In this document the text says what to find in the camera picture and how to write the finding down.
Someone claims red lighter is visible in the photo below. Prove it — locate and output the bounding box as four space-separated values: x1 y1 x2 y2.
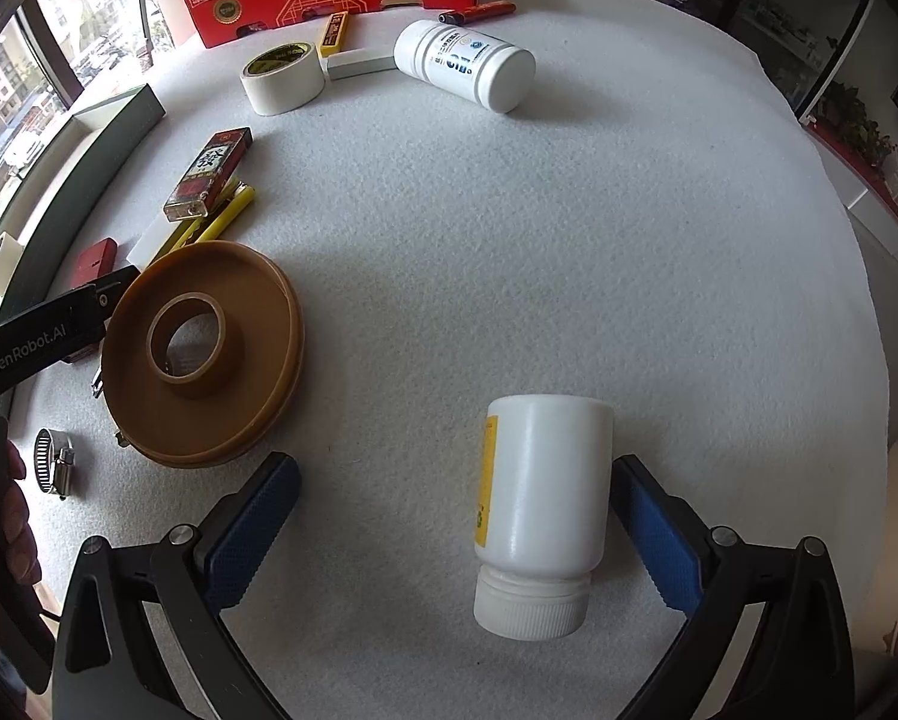
438 1 517 23

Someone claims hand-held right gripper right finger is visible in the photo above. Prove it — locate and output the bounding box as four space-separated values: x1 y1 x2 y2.
609 454 858 720

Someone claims yellow utility knife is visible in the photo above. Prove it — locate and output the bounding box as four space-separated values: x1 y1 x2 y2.
145 178 257 265

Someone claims person's left hand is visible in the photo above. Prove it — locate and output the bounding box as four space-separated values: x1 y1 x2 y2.
2 439 41 595

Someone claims small red box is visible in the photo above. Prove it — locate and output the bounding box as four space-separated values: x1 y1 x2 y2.
74 238 118 282

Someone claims small yellow blade box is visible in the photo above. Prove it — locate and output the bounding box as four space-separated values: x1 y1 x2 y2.
319 11 354 57

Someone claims white bottle yellow label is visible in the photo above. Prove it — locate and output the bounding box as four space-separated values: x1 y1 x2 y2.
473 394 616 642

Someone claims white card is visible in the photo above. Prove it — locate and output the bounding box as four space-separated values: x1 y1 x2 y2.
130 214 189 267

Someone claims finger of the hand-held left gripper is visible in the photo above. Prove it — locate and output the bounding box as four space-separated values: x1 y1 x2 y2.
70 265 143 316

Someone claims metal hose clamp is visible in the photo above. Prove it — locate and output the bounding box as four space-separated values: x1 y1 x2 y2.
34 428 76 500

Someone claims large brown tape roll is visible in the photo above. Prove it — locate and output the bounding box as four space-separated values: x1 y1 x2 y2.
100 240 305 470

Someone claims white bottle blue print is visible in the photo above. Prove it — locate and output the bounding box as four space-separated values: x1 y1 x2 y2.
393 19 537 115

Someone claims dark green tray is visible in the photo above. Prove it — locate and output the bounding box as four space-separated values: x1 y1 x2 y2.
0 82 166 335

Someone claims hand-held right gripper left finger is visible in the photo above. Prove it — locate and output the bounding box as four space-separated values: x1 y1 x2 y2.
51 452 302 720

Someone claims white tape roll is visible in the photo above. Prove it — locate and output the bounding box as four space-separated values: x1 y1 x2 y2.
240 45 325 117

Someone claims grey rectangular block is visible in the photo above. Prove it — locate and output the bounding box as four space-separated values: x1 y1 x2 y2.
326 49 397 81

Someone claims dark red printed box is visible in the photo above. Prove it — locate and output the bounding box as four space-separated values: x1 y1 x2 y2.
162 127 253 224

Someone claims potted plant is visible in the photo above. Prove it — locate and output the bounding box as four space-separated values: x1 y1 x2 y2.
816 82 898 166

